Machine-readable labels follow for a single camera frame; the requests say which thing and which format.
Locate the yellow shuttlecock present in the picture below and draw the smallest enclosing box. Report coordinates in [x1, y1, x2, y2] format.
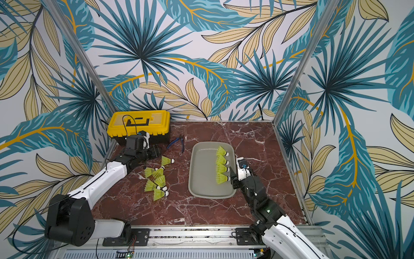
[152, 166, 165, 179]
[216, 173, 230, 185]
[161, 156, 175, 167]
[216, 164, 230, 174]
[216, 146, 230, 156]
[216, 155, 229, 166]
[153, 189, 169, 201]
[144, 175, 168, 192]
[143, 167, 158, 179]

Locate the grey-green plastic storage tray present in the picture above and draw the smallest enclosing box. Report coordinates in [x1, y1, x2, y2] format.
[188, 141, 236, 199]

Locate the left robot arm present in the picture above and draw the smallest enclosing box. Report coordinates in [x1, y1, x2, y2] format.
[44, 131, 161, 247]

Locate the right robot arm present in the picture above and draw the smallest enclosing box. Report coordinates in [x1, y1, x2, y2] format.
[230, 175, 328, 259]

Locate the yellow black toolbox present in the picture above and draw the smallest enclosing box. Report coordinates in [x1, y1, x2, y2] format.
[107, 110, 170, 146]

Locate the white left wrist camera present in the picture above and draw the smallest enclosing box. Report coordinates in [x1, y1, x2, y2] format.
[138, 131, 150, 149]

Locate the aluminium frame post left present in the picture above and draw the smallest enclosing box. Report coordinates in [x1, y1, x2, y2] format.
[44, 0, 117, 115]

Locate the aluminium frame post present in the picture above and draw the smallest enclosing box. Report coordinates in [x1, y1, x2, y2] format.
[272, 0, 339, 128]
[44, 0, 117, 115]

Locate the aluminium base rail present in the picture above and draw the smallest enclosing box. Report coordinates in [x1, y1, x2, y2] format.
[47, 225, 281, 259]

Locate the aluminium frame post right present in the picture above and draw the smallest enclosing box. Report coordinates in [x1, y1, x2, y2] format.
[272, 0, 339, 128]

